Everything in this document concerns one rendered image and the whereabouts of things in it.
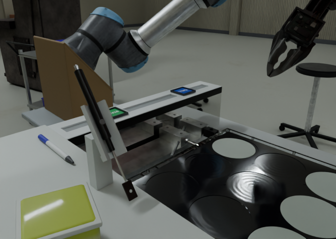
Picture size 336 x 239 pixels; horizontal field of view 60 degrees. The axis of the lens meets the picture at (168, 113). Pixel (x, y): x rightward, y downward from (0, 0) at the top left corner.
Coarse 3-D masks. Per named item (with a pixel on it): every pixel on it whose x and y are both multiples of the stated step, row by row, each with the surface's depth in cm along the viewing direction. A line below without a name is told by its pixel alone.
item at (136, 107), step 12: (192, 84) 97; (204, 84) 97; (156, 96) 85; (168, 96) 87; (180, 96) 85; (120, 108) 76; (132, 108) 77; (144, 108) 76; (156, 108) 77; (72, 120) 69; (84, 120) 69; (120, 120) 69; (60, 132) 63; (72, 132) 63; (84, 132) 63
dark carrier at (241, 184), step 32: (192, 160) 64; (224, 160) 64; (256, 160) 64; (288, 160) 64; (160, 192) 53; (192, 192) 53; (224, 192) 53; (256, 192) 53; (288, 192) 53; (224, 224) 46; (256, 224) 46; (288, 224) 46
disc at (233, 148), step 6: (222, 138) 73; (228, 138) 73; (234, 138) 73; (216, 144) 70; (222, 144) 70; (228, 144) 70; (234, 144) 70; (240, 144) 70; (246, 144) 70; (216, 150) 67; (222, 150) 67; (228, 150) 67; (234, 150) 67; (240, 150) 68; (246, 150) 68; (252, 150) 68; (228, 156) 65; (234, 156) 65; (240, 156) 65; (246, 156) 65
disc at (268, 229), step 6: (258, 228) 45; (264, 228) 45; (270, 228) 45; (276, 228) 45; (282, 228) 45; (252, 234) 44; (258, 234) 44; (264, 234) 44; (270, 234) 44; (276, 234) 44; (282, 234) 44; (288, 234) 44; (294, 234) 44
